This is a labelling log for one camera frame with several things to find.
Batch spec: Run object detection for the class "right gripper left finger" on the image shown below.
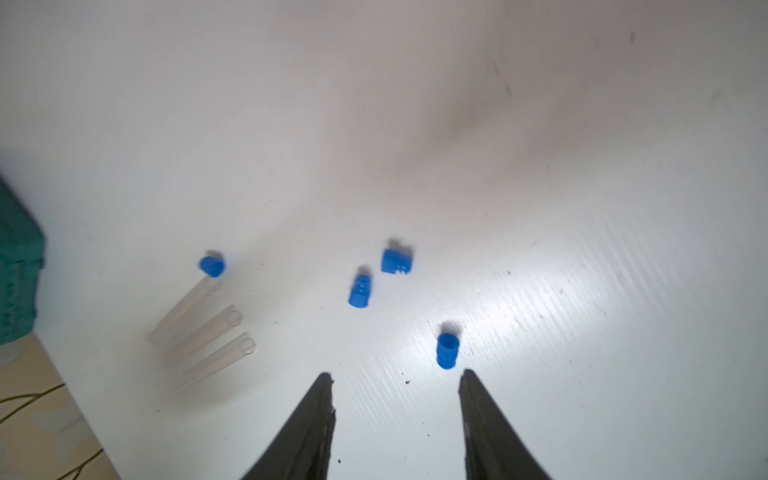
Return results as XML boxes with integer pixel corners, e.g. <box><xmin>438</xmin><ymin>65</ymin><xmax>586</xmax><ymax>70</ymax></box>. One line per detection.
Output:
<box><xmin>243</xmin><ymin>372</ymin><xmax>336</xmax><ymax>480</ymax></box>

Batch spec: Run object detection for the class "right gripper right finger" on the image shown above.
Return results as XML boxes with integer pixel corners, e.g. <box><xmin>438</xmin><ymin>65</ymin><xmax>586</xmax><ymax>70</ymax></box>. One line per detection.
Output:
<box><xmin>459</xmin><ymin>369</ymin><xmax>550</xmax><ymax>480</ymax></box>

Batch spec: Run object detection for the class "blue stopper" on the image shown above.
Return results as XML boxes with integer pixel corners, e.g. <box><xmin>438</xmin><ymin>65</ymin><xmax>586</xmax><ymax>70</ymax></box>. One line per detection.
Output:
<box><xmin>348</xmin><ymin>274</ymin><xmax>372</xmax><ymax>309</ymax></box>
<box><xmin>436</xmin><ymin>332</ymin><xmax>460</xmax><ymax>370</ymax></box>
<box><xmin>381</xmin><ymin>249</ymin><xmax>413</xmax><ymax>275</ymax></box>
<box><xmin>198</xmin><ymin>255</ymin><xmax>226</xmax><ymax>278</ymax></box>

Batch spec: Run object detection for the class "clear test tube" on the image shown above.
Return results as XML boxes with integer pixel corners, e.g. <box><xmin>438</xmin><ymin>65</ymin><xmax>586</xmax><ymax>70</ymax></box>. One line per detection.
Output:
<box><xmin>148</xmin><ymin>276</ymin><xmax>223</xmax><ymax>343</ymax></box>
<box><xmin>178</xmin><ymin>333</ymin><xmax>256</xmax><ymax>390</ymax></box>
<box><xmin>164</xmin><ymin>305</ymin><xmax>243</xmax><ymax>366</ymax></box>

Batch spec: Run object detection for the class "green plastic tool case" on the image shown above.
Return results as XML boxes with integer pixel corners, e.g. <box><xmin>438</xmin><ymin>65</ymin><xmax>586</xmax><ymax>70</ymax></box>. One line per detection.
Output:
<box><xmin>1</xmin><ymin>180</ymin><xmax>45</xmax><ymax>345</ymax></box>

